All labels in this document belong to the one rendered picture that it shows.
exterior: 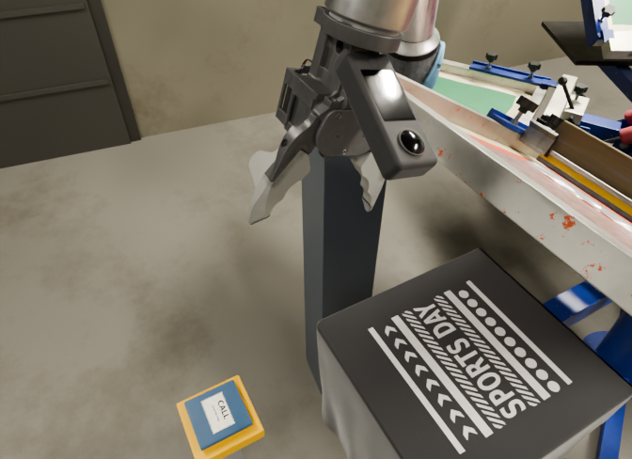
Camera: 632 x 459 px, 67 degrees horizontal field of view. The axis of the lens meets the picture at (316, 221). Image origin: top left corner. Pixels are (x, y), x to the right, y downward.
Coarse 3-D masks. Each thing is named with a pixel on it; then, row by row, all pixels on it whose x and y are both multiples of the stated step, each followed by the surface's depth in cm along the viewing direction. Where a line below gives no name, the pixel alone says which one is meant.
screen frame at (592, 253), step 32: (416, 96) 83; (448, 128) 53; (480, 128) 97; (448, 160) 53; (480, 160) 50; (480, 192) 50; (512, 192) 47; (544, 192) 46; (544, 224) 44; (576, 224) 42; (576, 256) 42; (608, 256) 40; (608, 288) 40
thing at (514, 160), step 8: (472, 136) 89; (488, 144) 91; (496, 152) 85; (504, 152) 92; (512, 152) 99; (504, 160) 82; (512, 160) 87; (520, 160) 94; (528, 160) 102; (520, 168) 83; (528, 168) 88; (528, 176) 79; (536, 176) 85; (544, 176) 91; (560, 176) 107; (544, 184) 80; (552, 184) 86; (552, 192) 77; (560, 192) 82; (568, 192) 88; (584, 192) 103; (576, 200) 83; (592, 208) 86; (600, 208) 92; (608, 208) 100
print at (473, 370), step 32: (416, 320) 106; (448, 320) 106; (480, 320) 106; (512, 320) 106; (384, 352) 100; (416, 352) 100; (448, 352) 100; (480, 352) 100; (512, 352) 100; (544, 352) 100; (416, 384) 95; (448, 384) 95; (480, 384) 95; (512, 384) 95; (544, 384) 95; (448, 416) 90; (480, 416) 90; (512, 416) 90
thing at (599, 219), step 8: (568, 200) 78; (576, 208) 75; (584, 208) 80; (592, 216) 76; (600, 216) 80; (600, 224) 73; (608, 224) 78; (616, 224) 83; (608, 232) 70; (616, 232) 73; (624, 232) 78; (624, 240) 71
